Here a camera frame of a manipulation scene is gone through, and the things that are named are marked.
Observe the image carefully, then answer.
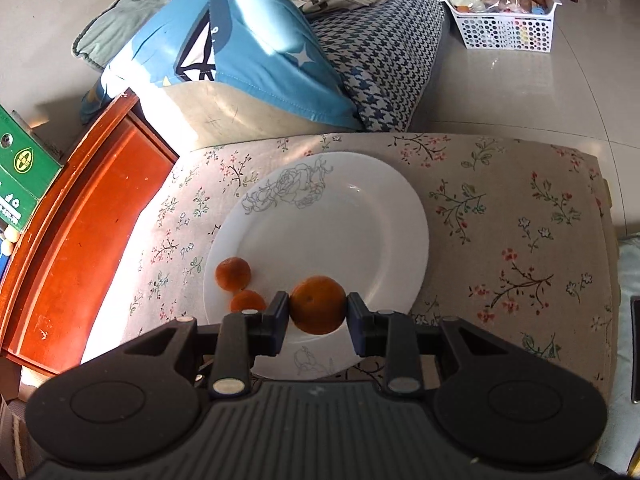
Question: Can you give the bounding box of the orange mandarin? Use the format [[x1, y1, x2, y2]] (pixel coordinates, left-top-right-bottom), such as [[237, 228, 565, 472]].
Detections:
[[290, 275, 346, 335], [215, 257, 252, 292], [229, 289, 267, 312]]

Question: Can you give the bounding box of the white floral plate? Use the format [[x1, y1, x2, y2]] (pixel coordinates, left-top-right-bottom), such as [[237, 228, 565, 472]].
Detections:
[[202, 150, 431, 380]]

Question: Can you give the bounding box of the floral tablecloth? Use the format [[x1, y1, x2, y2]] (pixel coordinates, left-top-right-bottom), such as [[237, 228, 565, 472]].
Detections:
[[84, 133, 620, 393]]

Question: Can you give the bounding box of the egg on cabinet left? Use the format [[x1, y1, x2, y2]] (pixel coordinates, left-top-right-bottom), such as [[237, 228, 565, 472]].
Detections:
[[0, 240, 15, 257]]

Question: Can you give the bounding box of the egg on cabinet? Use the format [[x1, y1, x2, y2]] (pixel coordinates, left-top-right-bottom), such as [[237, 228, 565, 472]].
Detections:
[[3, 226, 20, 243], [0, 240, 15, 257]]

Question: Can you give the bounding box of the egg on cabinet right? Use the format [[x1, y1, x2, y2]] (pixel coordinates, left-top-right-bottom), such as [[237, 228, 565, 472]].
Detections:
[[3, 226, 20, 243]]

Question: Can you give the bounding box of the green cardboard box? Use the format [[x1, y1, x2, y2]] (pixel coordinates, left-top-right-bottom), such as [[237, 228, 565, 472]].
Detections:
[[0, 108, 62, 232]]

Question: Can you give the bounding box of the blue shark cushion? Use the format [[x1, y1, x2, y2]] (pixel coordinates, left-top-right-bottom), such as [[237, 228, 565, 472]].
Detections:
[[80, 0, 361, 155]]

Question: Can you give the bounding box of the houndstooth sofa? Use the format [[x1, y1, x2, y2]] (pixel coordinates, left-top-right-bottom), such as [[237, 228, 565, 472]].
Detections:
[[311, 0, 449, 132]]

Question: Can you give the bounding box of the white plastic basket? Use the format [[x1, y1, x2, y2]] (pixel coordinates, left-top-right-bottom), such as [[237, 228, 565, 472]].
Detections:
[[442, 0, 562, 53]]

